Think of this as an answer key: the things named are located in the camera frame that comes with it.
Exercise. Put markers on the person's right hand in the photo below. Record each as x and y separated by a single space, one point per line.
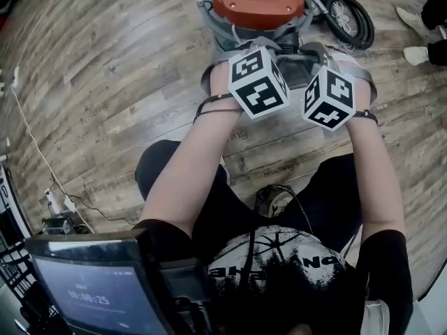
362 96

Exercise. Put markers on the person's beige sneaker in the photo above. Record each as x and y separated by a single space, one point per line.
279 202
225 169

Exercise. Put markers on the red and green vacuum cleaner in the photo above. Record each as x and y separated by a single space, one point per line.
258 2

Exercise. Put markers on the person's black printed t-shirt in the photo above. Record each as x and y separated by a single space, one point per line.
297 291

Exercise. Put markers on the person's right forearm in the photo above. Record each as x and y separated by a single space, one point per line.
373 180

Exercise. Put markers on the person's right beige sneaker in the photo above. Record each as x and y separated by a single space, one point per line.
279 202

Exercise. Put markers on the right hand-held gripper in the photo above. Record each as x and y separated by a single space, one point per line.
331 100

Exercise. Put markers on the white power strip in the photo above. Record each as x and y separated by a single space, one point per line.
15 75
52 202

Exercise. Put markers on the black monitor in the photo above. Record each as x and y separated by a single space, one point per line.
97 291

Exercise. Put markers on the person's left hand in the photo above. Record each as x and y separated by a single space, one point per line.
220 80

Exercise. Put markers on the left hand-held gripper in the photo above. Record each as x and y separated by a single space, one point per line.
258 86

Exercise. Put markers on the person's left beige sneaker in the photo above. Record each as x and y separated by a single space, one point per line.
225 169

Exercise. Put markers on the person's left forearm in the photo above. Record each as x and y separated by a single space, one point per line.
188 173

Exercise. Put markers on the person's black trousers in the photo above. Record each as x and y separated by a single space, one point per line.
167 173

